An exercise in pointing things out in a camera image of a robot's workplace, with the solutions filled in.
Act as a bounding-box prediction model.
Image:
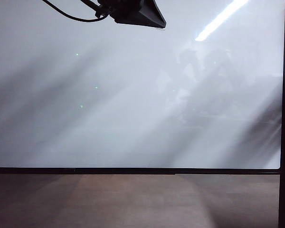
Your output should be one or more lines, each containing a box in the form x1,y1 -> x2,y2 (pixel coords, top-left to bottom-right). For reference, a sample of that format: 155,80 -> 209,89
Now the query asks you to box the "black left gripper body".
94,0 -> 117,19

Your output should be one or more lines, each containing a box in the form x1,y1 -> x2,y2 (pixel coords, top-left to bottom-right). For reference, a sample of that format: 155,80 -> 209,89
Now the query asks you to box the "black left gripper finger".
113,0 -> 167,29

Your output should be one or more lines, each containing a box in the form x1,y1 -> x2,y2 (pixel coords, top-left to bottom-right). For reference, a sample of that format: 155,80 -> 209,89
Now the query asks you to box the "black whiteboard pen tray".
0,167 -> 176,176

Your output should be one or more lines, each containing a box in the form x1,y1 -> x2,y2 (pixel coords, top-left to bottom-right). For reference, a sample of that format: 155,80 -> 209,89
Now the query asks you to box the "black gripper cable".
80,0 -> 101,11
41,0 -> 105,23

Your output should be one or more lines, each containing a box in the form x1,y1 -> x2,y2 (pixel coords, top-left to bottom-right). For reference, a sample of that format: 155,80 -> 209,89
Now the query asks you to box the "white whiteboard black frame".
0,0 -> 285,176

